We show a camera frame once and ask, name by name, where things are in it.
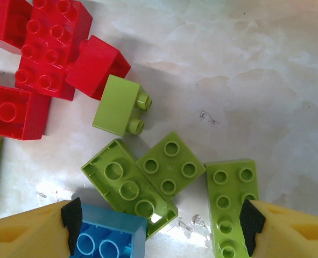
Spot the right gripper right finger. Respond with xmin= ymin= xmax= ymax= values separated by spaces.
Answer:
xmin=239 ymin=199 xmax=318 ymax=258

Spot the red lego brick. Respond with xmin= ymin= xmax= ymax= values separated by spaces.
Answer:
xmin=0 ymin=83 xmax=52 ymax=141
xmin=14 ymin=0 xmax=94 ymax=102
xmin=64 ymin=34 xmax=132 ymax=102
xmin=0 ymin=0 xmax=33 ymax=56

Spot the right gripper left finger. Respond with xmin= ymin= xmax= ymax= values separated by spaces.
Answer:
xmin=0 ymin=197 xmax=83 ymax=258

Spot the blue lego brick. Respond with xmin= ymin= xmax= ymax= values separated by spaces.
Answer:
xmin=73 ymin=203 xmax=148 ymax=258

